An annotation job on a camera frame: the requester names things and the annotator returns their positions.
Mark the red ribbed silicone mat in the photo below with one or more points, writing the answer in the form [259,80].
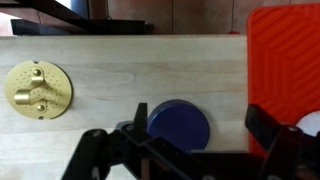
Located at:
[283,66]

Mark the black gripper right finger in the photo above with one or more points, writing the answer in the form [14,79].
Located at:
[286,153]

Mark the black furniture frame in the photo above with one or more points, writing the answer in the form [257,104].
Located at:
[83,26]

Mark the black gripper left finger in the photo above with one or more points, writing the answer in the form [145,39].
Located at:
[110,156]

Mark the white pepper mill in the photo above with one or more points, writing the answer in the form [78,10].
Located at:
[311,121]

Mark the dark blue round lid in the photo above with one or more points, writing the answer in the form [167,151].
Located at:
[181,125]

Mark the gold perforated metal disk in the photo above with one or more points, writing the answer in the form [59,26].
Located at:
[53,83]

